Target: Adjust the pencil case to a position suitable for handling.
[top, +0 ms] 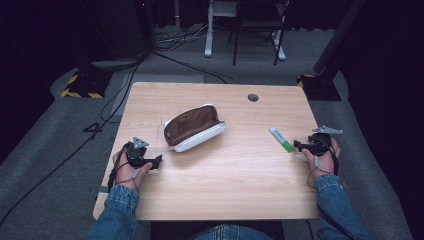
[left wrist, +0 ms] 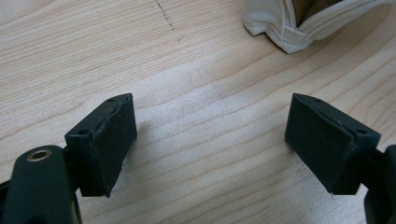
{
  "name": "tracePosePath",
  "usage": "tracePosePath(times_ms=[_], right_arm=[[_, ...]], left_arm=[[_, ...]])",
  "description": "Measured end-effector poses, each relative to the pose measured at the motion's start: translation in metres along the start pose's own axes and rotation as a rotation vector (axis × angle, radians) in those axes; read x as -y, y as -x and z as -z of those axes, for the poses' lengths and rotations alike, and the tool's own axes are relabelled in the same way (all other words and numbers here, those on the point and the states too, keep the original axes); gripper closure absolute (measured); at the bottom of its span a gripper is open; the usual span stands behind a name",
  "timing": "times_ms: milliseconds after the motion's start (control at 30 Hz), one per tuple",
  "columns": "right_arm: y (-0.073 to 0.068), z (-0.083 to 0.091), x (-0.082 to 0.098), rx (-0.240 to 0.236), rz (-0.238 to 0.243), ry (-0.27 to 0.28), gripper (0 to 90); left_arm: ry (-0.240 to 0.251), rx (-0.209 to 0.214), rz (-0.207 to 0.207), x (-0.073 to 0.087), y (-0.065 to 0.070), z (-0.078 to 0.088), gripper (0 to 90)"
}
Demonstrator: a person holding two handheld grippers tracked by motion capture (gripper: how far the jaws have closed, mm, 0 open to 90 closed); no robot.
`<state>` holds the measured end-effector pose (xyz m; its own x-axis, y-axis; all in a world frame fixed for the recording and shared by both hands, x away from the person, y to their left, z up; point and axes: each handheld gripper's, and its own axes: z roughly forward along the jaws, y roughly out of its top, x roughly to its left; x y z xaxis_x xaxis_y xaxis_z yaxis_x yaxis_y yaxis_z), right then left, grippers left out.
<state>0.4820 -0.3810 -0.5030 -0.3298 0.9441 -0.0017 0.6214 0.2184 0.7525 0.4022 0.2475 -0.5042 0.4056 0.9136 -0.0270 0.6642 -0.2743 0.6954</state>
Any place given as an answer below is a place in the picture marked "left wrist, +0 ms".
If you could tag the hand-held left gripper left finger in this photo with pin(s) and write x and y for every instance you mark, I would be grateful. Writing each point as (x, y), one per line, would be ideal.
(102, 146)

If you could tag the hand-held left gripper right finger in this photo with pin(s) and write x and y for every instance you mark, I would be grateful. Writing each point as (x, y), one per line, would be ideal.
(323, 140)

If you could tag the cream white cloth bag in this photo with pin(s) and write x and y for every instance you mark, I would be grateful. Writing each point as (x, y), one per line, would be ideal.
(280, 21)

